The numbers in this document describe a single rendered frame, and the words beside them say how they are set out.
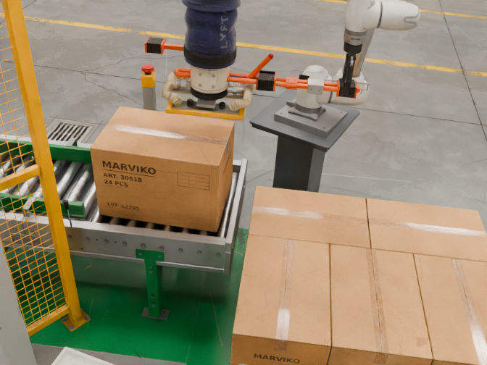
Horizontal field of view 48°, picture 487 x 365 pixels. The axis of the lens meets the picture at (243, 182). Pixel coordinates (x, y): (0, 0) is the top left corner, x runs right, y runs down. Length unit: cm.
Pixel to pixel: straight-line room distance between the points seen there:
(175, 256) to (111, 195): 42
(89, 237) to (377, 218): 144
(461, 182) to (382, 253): 178
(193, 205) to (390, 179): 197
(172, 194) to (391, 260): 108
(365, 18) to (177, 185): 109
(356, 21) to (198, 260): 129
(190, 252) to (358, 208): 92
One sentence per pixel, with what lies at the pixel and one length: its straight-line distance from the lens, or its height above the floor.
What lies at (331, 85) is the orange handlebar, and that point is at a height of 127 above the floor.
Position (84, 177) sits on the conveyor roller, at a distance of 306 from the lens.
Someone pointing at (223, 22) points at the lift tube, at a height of 155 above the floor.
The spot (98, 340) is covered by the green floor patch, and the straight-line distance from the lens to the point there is 297.
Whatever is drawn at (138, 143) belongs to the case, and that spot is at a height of 95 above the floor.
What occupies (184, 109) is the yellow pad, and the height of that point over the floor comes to 117.
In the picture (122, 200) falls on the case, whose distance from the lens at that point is 268.
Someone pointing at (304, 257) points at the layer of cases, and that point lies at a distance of 258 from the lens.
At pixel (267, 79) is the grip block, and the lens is 239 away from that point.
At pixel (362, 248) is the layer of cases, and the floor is 54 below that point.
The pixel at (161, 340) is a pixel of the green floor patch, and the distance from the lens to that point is 292.
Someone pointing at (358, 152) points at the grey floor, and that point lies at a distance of 439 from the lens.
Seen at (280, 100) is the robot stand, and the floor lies 75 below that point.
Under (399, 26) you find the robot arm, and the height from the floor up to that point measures 158.
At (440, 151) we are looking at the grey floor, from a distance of 465.
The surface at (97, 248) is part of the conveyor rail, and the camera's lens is 274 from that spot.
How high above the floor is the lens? 234
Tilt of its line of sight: 37 degrees down
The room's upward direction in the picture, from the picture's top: 4 degrees clockwise
